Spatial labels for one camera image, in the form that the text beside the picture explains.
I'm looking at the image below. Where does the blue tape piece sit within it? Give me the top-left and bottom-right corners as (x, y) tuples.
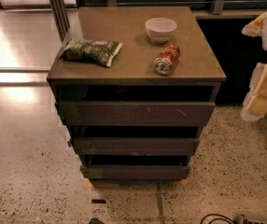
(67, 140), (72, 147)

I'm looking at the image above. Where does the green chip bag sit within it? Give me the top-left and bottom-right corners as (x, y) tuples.
(60, 38), (122, 67)

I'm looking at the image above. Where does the dark object bottom edge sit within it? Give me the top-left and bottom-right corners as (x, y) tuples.
(89, 217), (105, 224)

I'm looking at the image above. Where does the white ceramic bowl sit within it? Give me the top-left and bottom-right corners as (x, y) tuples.
(145, 18), (177, 44)

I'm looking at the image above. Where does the brown drawer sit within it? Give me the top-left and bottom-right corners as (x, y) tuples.
(58, 101), (215, 127)
(80, 165), (190, 180)
(73, 137), (199, 156)

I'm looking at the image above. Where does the black floor tape strip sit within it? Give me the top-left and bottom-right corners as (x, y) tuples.
(91, 199), (106, 203)

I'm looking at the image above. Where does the black floor cable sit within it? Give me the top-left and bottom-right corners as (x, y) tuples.
(200, 213), (265, 224)

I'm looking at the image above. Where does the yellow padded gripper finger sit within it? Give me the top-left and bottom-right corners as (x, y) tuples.
(242, 12), (267, 37)
(240, 63), (267, 121)

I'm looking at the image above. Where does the brown wooden drawer cabinet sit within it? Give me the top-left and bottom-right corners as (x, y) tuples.
(46, 6), (227, 182)

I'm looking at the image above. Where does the red soda can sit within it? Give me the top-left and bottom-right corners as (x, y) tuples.
(154, 43), (180, 76)

